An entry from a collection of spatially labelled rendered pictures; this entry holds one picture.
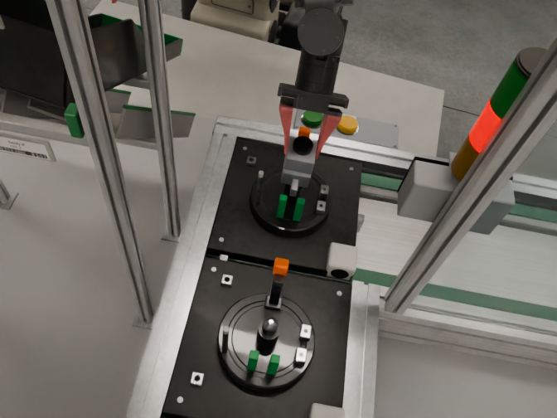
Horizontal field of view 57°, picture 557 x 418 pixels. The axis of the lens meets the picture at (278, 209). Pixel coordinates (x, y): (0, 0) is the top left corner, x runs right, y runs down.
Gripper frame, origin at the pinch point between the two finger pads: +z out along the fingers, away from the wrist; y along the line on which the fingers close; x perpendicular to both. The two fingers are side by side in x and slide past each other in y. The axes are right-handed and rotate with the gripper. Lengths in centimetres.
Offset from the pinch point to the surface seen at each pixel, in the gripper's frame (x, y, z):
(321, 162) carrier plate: 15.8, 4.9, 4.8
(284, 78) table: 49.4, -4.6, -6.0
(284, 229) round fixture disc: 1.1, -0.1, 13.5
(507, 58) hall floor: 215, 111, -24
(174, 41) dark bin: -1.8, -20.6, -12.5
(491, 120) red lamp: -26.2, 16.3, -12.0
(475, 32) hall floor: 230, 95, -34
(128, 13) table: 61, -47, -13
